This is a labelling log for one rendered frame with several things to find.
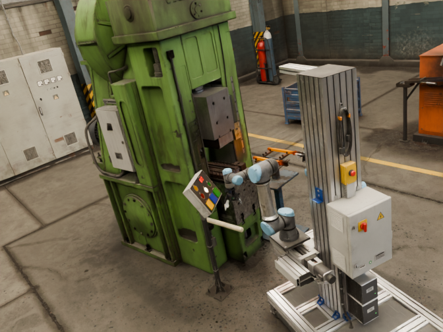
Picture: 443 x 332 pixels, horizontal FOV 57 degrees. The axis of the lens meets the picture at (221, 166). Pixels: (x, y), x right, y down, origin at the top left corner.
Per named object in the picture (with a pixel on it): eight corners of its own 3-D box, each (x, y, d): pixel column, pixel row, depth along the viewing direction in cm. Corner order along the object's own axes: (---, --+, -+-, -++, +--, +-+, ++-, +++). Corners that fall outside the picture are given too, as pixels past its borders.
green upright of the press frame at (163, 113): (228, 260, 422) (179, 33, 330) (212, 275, 405) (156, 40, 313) (198, 249, 451) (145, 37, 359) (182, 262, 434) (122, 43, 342)
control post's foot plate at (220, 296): (236, 287, 382) (234, 280, 379) (221, 302, 368) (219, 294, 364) (219, 280, 396) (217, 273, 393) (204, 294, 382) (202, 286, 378)
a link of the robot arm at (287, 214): (299, 224, 296) (297, 208, 291) (285, 232, 290) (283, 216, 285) (288, 219, 306) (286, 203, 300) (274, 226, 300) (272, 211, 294)
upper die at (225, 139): (233, 139, 380) (231, 130, 376) (220, 148, 367) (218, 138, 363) (201, 136, 407) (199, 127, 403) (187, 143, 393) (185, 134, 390)
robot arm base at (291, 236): (303, 236, 298) (302, 225, 294) (286, 244, 293) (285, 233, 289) (291, 228, 311) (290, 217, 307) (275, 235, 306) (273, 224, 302)
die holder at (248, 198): (259, 207, 417) (253, 168, 400) (237, 225, 393) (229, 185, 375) (219, 197, 453) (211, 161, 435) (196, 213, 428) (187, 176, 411)
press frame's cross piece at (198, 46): (221, 77, 376) (211, 24, 357) (192, 90, 349) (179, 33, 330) (188, 78, 404) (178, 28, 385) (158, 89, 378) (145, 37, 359)
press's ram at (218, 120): (240, 125, 385) (233, 84, 369) (214, 140, 360) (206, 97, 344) (207, 122, 412) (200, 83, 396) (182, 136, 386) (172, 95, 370)
